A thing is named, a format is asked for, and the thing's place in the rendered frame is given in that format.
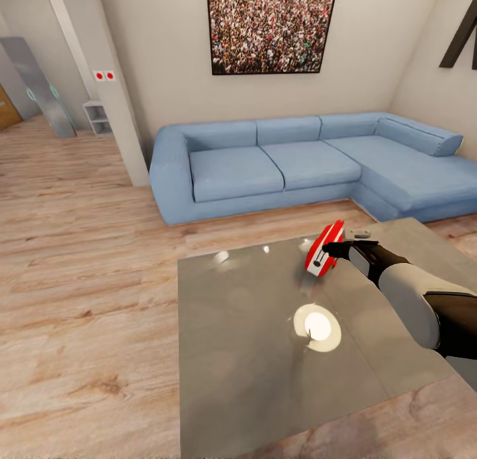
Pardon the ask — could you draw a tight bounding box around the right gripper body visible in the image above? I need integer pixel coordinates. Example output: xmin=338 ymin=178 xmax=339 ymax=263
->
xmin=329 ymin=242 xmax=353 ymax=260

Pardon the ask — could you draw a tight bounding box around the radio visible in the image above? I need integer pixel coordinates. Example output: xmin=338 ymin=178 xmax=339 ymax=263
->
xmin=305 ymin=220 xmax=344 ymax=277

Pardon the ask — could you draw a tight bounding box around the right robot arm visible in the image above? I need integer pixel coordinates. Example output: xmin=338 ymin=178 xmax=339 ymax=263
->
xmin=322 ymin=228 xmax=477 ymax=393

